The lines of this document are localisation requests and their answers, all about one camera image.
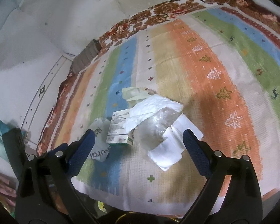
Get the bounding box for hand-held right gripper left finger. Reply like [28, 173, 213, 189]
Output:
[15, 129, 101, 224]

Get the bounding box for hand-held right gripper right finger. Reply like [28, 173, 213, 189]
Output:
[175, 129, 263, 224]

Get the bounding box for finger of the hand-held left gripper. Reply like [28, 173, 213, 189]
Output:
[48, 143, 69, 157]

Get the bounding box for white paper sheet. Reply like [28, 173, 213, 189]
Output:
[147, 113, 204, 172]

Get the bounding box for white medicine box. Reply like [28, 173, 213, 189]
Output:
[107, 111, 136, 145]

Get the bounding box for pale green packet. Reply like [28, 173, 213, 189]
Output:
[122, 87, 158, 103]

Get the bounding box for dark bin with gold rim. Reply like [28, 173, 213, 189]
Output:
[115, 210, 185, 224]

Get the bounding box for striped colourful mat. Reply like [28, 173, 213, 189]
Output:
[50, 3, 280, 216]

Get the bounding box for grey pillow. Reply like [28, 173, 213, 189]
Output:
[71, 40, 101, 74]

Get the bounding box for brown floral blanket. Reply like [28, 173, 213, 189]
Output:
[36, 0, 280, 157]

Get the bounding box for white cloth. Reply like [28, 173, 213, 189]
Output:
[254, 0, 280, 28]

